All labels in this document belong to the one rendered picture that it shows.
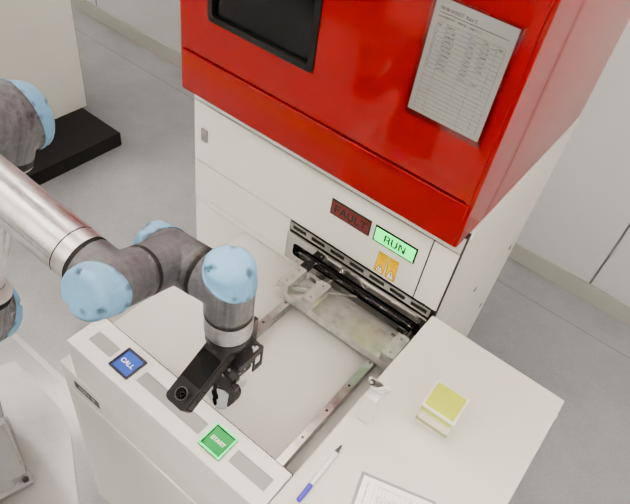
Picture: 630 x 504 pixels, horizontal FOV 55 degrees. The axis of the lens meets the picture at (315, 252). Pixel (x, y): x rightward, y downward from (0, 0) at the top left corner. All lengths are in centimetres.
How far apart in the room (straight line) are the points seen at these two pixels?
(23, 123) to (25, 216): 26
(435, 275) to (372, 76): 49
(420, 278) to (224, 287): 73
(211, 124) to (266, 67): 35
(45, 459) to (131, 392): 23
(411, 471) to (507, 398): 30
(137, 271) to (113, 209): 231
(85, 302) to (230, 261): 19
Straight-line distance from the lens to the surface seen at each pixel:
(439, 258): 139
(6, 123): 107
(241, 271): 82
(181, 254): 87
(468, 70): 110
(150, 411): 128
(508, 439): 137
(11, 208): 88
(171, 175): 329
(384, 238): 144
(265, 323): 154
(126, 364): 134
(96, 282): 77
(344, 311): 155
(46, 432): 146
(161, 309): 160
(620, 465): 274
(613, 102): 273
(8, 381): 155
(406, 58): 116
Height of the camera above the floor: 207
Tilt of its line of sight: 45 degrees down
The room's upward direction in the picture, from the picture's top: 11 degrees clockwise
